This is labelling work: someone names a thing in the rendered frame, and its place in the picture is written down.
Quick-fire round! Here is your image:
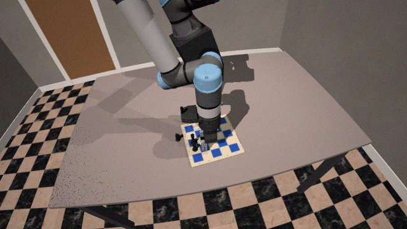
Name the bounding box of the blue and cream chessboard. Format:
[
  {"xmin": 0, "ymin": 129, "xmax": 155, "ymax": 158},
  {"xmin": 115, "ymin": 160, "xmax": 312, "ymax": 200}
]
[{"xmin": 181, "ymin": 114, "xmax": 245, "ymax": 168}]

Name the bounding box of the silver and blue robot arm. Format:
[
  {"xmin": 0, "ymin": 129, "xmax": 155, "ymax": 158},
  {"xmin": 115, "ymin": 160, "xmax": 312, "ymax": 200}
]
[{"xmin": 112, "ymin": 0, "xmax": 223, "ymax": 109}]

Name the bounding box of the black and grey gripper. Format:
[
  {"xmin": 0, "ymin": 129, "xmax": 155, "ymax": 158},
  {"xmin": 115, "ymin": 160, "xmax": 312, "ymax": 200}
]
[{"xmin": 180, "ymin": 101, "xmax": 223, "ymax": 151}]

